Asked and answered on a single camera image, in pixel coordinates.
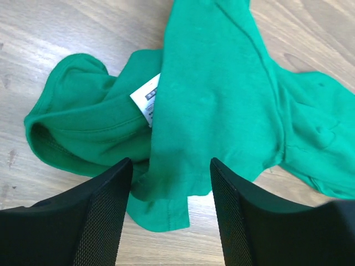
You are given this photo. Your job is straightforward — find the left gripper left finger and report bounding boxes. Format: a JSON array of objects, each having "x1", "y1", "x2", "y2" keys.
[{"x1": 1, "y1": 158, "x2": 133, "y2": 265}]

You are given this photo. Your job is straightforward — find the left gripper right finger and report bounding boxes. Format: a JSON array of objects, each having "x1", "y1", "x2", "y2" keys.
[{"x1": 210, "y1": 158, "x2": 354, "y2": 265}]

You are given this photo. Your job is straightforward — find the green t shirt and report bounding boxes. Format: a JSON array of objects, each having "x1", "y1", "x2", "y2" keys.
[{"x1": 24, "y1": 1, "x2": 354, "y2": 232}]

